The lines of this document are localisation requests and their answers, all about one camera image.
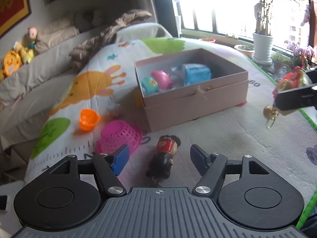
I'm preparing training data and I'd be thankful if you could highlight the pink plastic basket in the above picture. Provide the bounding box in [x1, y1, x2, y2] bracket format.
[97, 120, 142, 154]

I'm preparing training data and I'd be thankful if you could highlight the red black figurine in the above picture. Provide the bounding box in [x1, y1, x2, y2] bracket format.
[146, 135, 181, 182]

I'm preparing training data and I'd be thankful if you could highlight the orange plastic toy cup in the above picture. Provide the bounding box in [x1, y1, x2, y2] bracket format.
[79, 108, 103, 132]

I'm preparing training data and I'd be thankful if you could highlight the yellow building brick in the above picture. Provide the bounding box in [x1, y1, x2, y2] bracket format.
[134, 90, 143, 108]

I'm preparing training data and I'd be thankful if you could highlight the teal toy cup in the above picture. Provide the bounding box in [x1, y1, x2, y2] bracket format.
[141, 76, 159, 96]

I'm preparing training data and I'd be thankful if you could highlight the pink pig toy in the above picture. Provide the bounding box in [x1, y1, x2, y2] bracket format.
[150, 70, 173, 90]

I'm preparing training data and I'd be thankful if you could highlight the purple flower pot plant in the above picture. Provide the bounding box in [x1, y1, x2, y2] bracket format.
[284, 40, 316, 70]

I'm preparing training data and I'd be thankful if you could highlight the cartoon animal play mat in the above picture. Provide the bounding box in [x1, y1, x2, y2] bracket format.
[25, 38, 316, 209]

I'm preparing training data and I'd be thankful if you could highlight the white star toy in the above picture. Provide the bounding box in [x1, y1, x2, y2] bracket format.
[106, 103, 121, 118]

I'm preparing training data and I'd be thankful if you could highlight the white potted plant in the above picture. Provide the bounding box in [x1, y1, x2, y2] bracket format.
[251, 0, 304, 65]

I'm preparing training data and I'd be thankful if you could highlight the pink cardboard box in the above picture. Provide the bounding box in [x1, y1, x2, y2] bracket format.
[135, 48, 251, 132]

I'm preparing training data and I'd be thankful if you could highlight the red plastic basin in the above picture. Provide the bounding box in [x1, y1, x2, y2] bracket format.
[199, 38, 216, 43]

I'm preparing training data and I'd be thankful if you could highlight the grey covered sofa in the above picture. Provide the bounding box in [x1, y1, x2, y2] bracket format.
[0, 22, 173, 150]

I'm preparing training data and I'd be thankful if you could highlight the brown puffer jacket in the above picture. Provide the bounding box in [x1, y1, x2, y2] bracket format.
[69, 9, 152, 71]

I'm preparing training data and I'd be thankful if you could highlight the yellow duck plush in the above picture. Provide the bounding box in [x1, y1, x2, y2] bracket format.
[13, 41, 34, 64]

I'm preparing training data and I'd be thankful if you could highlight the yellow tiger plush toy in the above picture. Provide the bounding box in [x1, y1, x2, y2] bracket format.
[3, 50, 22, 77]

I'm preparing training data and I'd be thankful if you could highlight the beige pillow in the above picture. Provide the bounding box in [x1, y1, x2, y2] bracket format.
[35, 12, 79, 54]

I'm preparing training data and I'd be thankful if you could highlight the grey plush toy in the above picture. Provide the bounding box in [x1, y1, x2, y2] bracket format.
[74, 9, 106, 33]

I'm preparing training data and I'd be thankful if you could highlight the pink head doll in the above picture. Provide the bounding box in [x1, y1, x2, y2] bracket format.
[27, 27, 38, 49]

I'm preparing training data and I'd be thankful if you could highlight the dark curtain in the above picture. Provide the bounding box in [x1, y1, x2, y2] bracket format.
[154, 0, 179, 37]

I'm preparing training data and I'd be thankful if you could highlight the middle red framed picture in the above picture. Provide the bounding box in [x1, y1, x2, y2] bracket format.
[0, 0, 32, 37]

